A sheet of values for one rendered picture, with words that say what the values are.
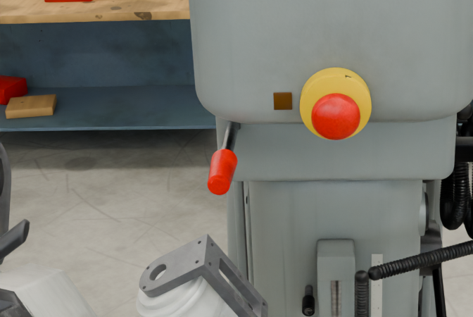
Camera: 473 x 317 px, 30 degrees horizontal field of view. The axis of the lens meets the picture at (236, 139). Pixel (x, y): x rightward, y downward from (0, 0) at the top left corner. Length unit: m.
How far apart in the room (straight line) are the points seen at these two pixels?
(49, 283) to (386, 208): 0.39
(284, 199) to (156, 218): 3.40
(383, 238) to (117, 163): 4.06
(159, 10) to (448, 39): 3.83
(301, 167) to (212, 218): 3.41
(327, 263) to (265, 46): 0.29
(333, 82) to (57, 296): 0.28
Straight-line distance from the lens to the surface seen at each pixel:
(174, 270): 0.67
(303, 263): 0.99
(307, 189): 0.95
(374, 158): 0.89
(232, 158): 0.79
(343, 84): 0.74
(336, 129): 0.72
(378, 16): 0.74
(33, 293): 0.69
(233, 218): 1.53
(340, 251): 0.95
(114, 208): 4.48
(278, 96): 0.76
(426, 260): 0.87
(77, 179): 4.83
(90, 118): 5.01
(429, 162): 0.90
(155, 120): 4.89
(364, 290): 0.85
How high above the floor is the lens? 2.03
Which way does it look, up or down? 23 degrees down
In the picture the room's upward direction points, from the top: 3 degrees counter-clockwise
